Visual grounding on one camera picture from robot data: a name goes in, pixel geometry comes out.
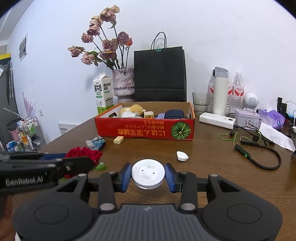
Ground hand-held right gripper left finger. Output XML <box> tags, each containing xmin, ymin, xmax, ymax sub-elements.
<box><xmin>55</xmin><ymin>163</ymin><xmax>133</xmax><ymax>212</ymax></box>

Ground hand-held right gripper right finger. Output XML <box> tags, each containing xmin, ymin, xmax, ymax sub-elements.
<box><xmin>165</xmin><ymin>163</ymin><xmax>242</xmax><ymax>214</ymax></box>

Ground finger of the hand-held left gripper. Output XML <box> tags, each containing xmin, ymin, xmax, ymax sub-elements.
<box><xmin>57</xmin><ymin>157</ymin><xmax>94</xmax><ymax>179</ymax></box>
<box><xmin>0</xmin><ymin>152</ymin><xmax>67</xmax><ymax>162</ymax></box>

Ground red rose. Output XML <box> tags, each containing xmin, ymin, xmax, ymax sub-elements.
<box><xmin>59</xmin><ymin>146</ymin><xmax>107</xmax><ymax>179</ymax></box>

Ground white round disc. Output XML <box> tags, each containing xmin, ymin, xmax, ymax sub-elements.
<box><xmin>131</xmin><ymin>159</ymin><xmax>166</xmax><ymax>190</ymax></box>

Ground red cardboard box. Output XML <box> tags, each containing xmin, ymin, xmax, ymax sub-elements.
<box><xmin>95</xmin><ymin>101</ymin><xmax>196</xmax><ymax>141</ymax></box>

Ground wooden desktop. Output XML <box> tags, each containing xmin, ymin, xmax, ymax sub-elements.
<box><xmin>9</xmin><ymin>105</ymin><xmax>296</xmax><ymax>241</ymax></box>

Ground small white plastic piece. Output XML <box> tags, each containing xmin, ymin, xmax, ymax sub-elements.
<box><xmin>176</xmin><ymin>151</ymin><xmax>189</xmax><ymax>162</ymax></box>

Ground crumpled blue wrapper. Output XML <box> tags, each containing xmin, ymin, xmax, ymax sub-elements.
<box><xmin>86</xmin><ymin>136</ymin><xmax>106</xmax><ymax>151</ymax></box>

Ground metal storage cart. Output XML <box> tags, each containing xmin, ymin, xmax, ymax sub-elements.
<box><xmin>7</xmin><ymin>116</ymin><xmax>47</xmax><ymax>152</ymax></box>

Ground yellow white plush toy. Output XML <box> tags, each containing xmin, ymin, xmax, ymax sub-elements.
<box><xmin>120</xmin><ymin>104</ymin><xmax>147</xmax><ymax>118</ymax></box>

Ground white power bank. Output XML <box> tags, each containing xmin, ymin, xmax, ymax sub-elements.
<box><xmin>199</xmin><ymin>112</ymin><xmax>237</xmax><ymax>130</ymax></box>

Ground white green milk carton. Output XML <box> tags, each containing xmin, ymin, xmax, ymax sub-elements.
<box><xmin>93</xmin><ymin>72</ymin><xmax>114</xmax><ymax>114</ymax></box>

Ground dark board yellow top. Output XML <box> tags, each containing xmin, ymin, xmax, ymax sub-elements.
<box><xmin>0</xmin><ymin>53</ymin><xmax>19</xmax><ymax>150</ymax></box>

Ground clear drinking glass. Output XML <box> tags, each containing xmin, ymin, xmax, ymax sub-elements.
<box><xmin>192</xmin><ymin>87</ymin><xmax>210</xmax><ymax>116</ymax></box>

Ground mottled pink vase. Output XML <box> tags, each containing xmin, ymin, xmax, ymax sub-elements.
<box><xmin>112</xmin><ymin>68</ymin><xmax>135</xmax><ymax>104</ymax></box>

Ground white tissue box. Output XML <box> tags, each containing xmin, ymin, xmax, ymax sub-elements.
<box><xmin>234</xmin><ymin>108</ymin><xmax>261</xmax><ymax>129</ymax></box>

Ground white thermos grey lid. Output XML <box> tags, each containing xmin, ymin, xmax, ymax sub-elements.
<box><xmin>212</xmin><ymin>67</ymin><xmax>229</xmax><ymax>116</ymax></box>

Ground black green neckband earphones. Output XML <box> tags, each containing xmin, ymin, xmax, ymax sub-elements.
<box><xmin>218</xmin><ymin>131</ymin><xmax>282</xmax><ymax>171</ymax></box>

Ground black paper bag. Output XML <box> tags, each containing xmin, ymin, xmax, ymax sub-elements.
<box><xmin>134</xmin><ymin>32</ymin><xmax>187</xmax><ymax>102</ymax></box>

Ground white round speaker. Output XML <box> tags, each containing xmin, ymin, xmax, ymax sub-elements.
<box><xmin>243</xmin><ymin>92</ymin><xmax>259</xmax><ymax>111</ymax></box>

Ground white paper sheet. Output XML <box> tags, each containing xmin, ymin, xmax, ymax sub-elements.
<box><xmin>258</xmin><ymin>122</ymin><xmax>296</xmax><ymax>151</ymax></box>

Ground purple plastic bag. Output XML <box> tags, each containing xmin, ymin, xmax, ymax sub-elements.
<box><xmin>257</xmin><ymin>109</ymin><xmax>286</xmax><ymax>130</ymax></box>

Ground dried pink flowers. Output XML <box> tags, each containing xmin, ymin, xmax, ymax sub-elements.
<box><xmin>68</xmin><ymin>5</ymin><xmax>133</xmax><ymax>70</ymax></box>

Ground black charger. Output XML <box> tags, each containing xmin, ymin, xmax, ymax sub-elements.
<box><xmin>277</xmin><ymin>97</ymin><xmax>288</xmax><ymax>114</ymax></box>

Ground small wall picture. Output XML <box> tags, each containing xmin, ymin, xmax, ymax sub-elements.
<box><xmin>19</xmin><ymin>32</ymin><xmax>28</xmax><ymax>62</ymax></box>

